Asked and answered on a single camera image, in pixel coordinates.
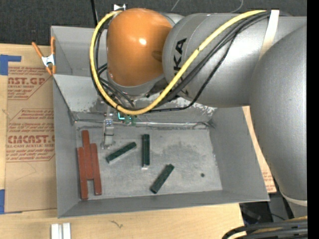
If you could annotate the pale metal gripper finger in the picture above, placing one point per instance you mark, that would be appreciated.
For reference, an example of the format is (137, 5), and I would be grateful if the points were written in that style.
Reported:
(103, 136)
(109, 137)

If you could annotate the dark green flat block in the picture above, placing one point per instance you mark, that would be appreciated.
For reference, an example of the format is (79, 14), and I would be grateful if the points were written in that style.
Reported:
(146, 149)
(120, 152)
(162, 178)

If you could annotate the red-brown flat block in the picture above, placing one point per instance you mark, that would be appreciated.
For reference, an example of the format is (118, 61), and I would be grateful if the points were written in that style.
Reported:
(86, 148)
(82, 173)
(96, 168)

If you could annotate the grey metal bin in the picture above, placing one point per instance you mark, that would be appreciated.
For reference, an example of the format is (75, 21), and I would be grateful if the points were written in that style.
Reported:
(179, 155)

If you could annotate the brown cardboard board red print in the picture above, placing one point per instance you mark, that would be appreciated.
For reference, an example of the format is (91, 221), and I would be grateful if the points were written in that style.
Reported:
(27, 133)

